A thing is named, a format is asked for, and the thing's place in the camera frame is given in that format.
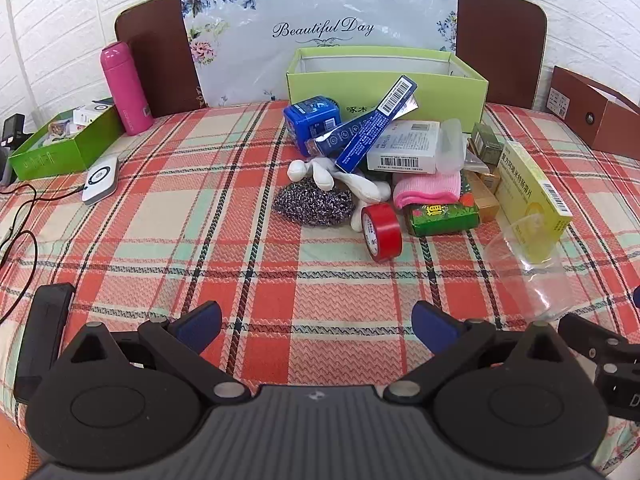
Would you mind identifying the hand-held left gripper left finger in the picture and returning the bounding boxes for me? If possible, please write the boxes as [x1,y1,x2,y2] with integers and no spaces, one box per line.
[57,301,253,407]

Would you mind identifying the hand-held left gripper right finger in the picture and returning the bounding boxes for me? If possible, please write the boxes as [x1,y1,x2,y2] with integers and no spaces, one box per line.
[382,301,576,406]

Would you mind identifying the clear plastic cup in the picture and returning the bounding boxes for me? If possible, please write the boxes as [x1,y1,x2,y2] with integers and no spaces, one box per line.
[482,213,581,321]

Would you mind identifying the small green box red label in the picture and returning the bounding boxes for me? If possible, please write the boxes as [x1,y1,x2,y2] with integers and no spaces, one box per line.
[404,195,481,237]

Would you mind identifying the red tape roll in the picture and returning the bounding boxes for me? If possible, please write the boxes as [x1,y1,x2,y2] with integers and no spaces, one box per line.
[361,203,403,262]

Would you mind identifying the pink towel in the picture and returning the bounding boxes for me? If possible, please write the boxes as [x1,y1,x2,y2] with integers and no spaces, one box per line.
[392,170,462,209]

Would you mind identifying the yellow medicine box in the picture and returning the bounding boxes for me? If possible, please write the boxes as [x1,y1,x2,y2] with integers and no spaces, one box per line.
[500,141,574,263]

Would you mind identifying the steel wool scrubber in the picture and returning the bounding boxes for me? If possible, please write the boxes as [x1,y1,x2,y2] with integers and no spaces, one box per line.
[273,176,357,228]

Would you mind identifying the white medicine box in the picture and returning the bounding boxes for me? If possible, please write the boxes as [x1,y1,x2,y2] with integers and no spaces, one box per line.
[366,120,443,175]

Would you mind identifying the clear plastic case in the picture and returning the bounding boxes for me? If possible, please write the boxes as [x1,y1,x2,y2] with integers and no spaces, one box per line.
[435,119,468,175]

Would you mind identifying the olive green small box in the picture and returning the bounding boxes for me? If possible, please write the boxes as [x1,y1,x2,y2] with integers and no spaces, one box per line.
[481,140,506,166]
[471,122,497,148]

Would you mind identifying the dark blue tube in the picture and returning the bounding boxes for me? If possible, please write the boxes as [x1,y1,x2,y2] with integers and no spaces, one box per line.
[306,97,421,157]

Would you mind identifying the long blue carton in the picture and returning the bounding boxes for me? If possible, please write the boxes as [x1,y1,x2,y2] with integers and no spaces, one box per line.
[335,75,418,173]

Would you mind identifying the blue square tin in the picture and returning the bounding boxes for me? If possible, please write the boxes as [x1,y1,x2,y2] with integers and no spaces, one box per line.
[283,95,343,157]

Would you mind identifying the light green cardboard box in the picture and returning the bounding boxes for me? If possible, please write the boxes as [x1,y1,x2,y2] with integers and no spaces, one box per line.
[286,46,489,128]

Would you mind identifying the plaid blanket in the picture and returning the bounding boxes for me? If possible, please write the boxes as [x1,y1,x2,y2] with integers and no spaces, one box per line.
[0,100,640,480]

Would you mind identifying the black rectangular device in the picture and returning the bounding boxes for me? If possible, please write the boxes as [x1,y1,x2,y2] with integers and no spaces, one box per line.
[13,283,76,403]

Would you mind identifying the white power bank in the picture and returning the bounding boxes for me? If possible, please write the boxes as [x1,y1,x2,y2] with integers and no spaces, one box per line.
[81,156,121,206]

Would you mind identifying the brown cardboard box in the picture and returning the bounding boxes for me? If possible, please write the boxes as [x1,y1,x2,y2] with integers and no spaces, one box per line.
[547,65,640,151]

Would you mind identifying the dark green cardboard box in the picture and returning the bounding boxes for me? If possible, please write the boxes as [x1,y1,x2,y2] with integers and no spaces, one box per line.
[7,97,126,182]

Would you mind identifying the white small box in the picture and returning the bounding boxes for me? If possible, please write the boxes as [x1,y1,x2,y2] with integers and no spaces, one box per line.
[72,102,117,127]

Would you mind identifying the pink thermos bottle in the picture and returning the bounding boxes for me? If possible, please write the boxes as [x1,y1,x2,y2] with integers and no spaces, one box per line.
[100,41,154,137]

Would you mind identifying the black device on stand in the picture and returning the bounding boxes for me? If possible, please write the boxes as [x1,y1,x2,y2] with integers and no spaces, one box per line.
[0,115,36,188]

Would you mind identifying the brown headboard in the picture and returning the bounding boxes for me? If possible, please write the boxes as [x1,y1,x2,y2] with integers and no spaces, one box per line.
[114,0,548,121]

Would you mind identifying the black cable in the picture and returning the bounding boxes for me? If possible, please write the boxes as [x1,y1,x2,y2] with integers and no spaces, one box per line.
[0,183,86,328]

